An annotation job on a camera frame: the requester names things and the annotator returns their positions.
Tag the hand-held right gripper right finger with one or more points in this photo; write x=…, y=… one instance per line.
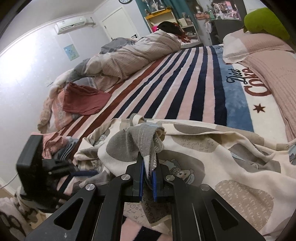
x=155, y=185

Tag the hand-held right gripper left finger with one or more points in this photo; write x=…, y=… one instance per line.
x=141, y=180

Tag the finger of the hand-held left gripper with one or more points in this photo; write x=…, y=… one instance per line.
x=85, y=173
x=66, y=185

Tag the cream bear print pants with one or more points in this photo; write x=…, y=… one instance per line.
x=219, y=157

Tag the pink checked cloth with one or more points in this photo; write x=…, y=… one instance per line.
x=49, y=143

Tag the grey blue folded cloth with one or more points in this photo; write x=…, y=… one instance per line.
x=67, y=148

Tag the white spotted fluffy cloth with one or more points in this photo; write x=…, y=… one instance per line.
x=16, y=217

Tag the pink white patterned cloth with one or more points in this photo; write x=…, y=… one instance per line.
x=55, y=111

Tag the dark red cloth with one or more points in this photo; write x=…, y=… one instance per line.
x=85, y=99

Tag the striped fleece blanket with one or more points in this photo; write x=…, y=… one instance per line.
x=180, y=81

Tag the grey pink checked quilt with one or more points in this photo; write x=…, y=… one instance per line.
x=129, y=55

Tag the white air conditioner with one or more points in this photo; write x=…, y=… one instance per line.
x=70, y=24

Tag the bright pink bag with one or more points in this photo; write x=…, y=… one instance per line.
x=154, y=29

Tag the white door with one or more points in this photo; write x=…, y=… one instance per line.
x=120, y=23

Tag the large pink ribbed pillow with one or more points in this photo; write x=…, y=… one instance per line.
x=272, y=74

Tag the yellow white shelf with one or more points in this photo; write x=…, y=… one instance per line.
x=159, y=15

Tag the pink pillow with white edge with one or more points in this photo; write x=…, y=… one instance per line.
x=249, y=44

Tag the dark desk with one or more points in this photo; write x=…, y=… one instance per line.
x=227, y=29

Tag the teal curtain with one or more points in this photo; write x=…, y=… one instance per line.
x=141, y=7

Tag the clear display case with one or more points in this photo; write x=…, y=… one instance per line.
x=158, y=4

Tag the mannequin head with wig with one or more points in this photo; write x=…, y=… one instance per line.
x=197, y=8

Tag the green plush toy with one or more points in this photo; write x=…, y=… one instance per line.
x=263, y=22

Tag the small light blue wall poster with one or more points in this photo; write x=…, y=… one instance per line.
x=71, y=52

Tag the round black wall clock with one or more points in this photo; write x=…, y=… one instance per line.
x=125, y=1

